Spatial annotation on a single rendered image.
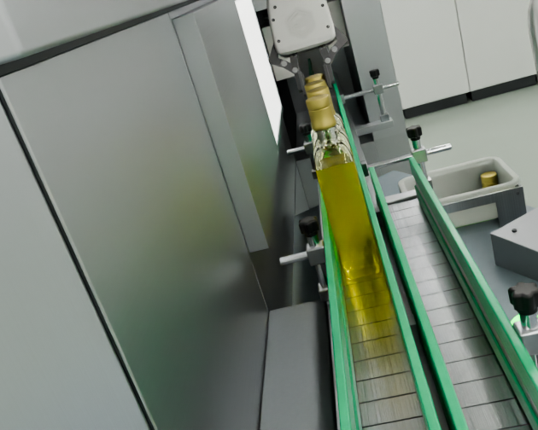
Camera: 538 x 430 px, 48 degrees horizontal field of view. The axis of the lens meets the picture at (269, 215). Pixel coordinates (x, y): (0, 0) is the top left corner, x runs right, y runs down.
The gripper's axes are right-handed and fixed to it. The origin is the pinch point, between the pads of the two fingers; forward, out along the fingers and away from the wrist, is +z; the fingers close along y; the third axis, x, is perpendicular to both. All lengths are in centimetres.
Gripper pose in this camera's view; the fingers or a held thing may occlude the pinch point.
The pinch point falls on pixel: (315, 81)
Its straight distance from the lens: 104.8
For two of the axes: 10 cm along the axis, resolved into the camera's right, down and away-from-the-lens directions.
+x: 1.2, -1.4, 9.8
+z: 2.6, 9.6, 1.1
